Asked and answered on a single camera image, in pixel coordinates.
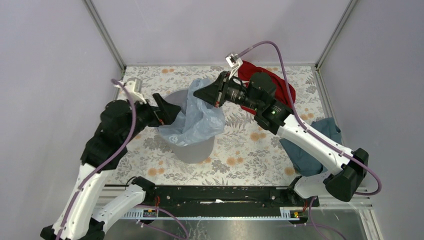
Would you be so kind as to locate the right aluminium frame post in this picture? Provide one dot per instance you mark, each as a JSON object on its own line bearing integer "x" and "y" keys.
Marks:
{"x": 337, "y": 31}

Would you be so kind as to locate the light blue plastic trash bag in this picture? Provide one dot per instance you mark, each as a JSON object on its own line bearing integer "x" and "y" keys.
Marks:
{"x": 197, "y": 121}

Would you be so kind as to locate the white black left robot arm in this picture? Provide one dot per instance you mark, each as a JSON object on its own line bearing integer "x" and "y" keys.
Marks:
{"x": 120, "y": 122}

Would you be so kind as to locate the red cloth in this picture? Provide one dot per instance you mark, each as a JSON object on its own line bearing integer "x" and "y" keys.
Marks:
{"x": 283, "y": 94}

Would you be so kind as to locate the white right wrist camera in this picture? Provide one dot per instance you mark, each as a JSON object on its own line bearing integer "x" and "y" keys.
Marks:
{"x": 234, "y": 62}

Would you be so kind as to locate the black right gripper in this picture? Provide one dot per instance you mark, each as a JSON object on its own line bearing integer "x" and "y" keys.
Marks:
{"x": 215, "y": 93}

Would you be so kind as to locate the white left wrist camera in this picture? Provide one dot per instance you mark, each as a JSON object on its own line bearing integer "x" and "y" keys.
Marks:
{"x": 132, "y": 87}

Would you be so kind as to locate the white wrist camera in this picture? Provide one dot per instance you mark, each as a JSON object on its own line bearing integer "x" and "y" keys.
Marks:
{"x": 132, "y": 87}
{"x": 234, "y": 62}

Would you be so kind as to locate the teal blue cloth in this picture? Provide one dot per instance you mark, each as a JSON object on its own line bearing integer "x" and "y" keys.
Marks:
{"x": 307, "y": 148}

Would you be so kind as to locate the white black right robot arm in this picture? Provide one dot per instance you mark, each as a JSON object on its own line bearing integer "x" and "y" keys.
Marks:
{"x": 345, "y": 167}

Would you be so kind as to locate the floral patterned table mat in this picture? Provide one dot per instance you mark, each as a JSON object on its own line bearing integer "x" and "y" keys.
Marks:
{"x": 244, "y": 155}

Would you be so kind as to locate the grey plastic trash bin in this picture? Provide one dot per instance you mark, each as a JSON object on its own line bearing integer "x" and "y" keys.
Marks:
{"x": 190, "y": 154}

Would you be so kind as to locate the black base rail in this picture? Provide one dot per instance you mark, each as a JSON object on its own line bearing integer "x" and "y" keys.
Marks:
{"x": 231, "y": 198}

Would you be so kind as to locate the white slotted cable duct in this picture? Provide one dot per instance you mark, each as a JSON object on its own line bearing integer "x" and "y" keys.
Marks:
{"x": 265, "y": 214}

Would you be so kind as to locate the left aluminium frame post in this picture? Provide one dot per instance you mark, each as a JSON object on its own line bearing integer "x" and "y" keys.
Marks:
{"x": 102, "y": 29}

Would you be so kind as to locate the aluminium frame post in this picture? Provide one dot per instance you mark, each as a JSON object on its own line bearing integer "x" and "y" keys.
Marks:
{"x": 102, "y": 29}
{"x": 337, "y": 31}

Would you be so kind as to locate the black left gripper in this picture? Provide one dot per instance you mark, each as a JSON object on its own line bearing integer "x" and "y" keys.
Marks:
{"x": 164, "y": 115}

